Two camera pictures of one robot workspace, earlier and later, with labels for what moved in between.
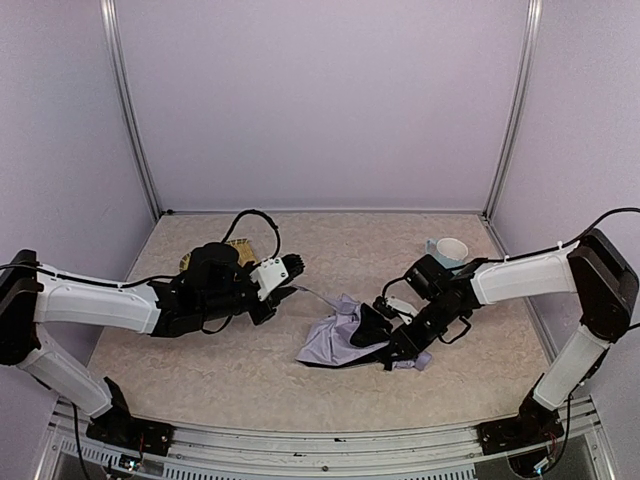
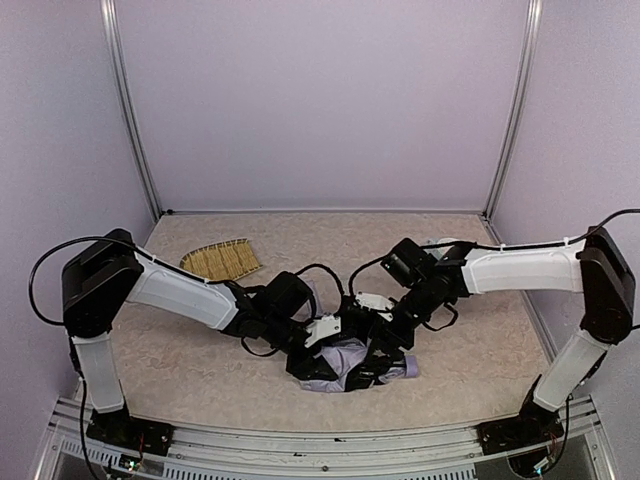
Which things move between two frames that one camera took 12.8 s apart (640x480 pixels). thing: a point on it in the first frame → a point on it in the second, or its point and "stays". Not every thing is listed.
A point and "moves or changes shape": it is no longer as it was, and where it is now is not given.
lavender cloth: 327,338 moves or changes shape
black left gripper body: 267,306 → 304,360
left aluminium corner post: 114,47 stays
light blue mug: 450,252 stays
